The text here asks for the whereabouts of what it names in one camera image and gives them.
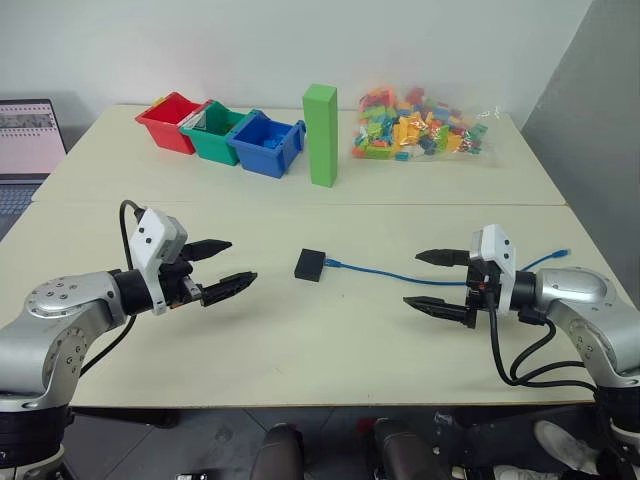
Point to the tall green block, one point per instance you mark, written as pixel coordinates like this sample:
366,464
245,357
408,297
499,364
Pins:
322,135

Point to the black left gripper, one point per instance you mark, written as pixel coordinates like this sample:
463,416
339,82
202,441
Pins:
177,285

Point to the white shoe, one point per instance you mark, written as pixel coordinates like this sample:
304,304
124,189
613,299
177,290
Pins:
515,472
565,445

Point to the dark rounded shape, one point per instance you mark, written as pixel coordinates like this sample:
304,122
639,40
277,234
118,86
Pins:
405,450
280,452

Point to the red plastic bin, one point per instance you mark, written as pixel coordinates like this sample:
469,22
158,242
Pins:
167,125

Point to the small black box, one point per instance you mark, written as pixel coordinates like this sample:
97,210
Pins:
309,265

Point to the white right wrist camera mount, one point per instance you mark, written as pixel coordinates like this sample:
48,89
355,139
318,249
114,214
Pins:
500,250

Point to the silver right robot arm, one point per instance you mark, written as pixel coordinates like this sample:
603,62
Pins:
575,300

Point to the open laptop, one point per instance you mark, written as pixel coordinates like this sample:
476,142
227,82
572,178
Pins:
25,145

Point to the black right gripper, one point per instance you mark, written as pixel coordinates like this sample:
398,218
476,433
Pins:
482,290

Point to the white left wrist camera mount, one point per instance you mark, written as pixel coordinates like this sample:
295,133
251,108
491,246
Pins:
150,240

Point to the green plastic bin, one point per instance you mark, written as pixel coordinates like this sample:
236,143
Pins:
215,140

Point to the black table frame bar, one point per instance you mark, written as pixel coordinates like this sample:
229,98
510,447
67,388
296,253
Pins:
125,416

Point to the clear bag of colourful bricks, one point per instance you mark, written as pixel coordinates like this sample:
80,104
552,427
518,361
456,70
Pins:
415,125

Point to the blue plastic bin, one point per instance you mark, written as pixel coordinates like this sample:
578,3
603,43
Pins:
262,150

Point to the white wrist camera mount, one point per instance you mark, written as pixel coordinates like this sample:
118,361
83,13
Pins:
500,250
150,240

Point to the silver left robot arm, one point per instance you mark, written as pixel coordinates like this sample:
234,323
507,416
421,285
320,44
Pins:
60,320

